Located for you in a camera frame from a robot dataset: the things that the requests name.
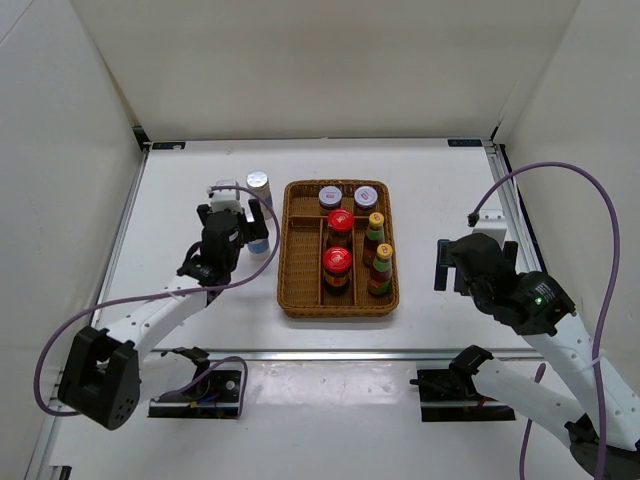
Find silver-lid spice jar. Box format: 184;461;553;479
246;170;273;219
247;238;270;255

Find yellow-cap sauce bottle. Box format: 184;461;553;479
367;243;393;296
362;212;385;267

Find white-lid paste jar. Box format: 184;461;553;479
318;185;343;215
354;185;378;216

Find red-lid sauce jar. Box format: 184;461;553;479
327;208;355;250
322;246;353;295

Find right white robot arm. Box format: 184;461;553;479
434;233;639;479

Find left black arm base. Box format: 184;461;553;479
147;356;249;420

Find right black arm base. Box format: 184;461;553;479
409;369;515;423

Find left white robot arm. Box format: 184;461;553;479
58;199;269;430

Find left dark table label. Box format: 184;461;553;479
151;142;186;151

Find dark table label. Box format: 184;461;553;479
447;139;483;148
151;142;186;151

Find brown wicker divided basket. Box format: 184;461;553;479
277;179;399;318

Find right dark table label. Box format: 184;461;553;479
447;139;483;148

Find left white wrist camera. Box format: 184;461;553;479
206;179;242;214

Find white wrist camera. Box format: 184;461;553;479
206;179;242;214
467;209;508;246

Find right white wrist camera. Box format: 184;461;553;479
467;209;508;246

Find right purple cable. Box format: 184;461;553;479
467;161;623;480

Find purple cable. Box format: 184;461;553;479
33;184;281;420
467;161;623;480

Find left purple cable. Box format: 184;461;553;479
33;184;281;420

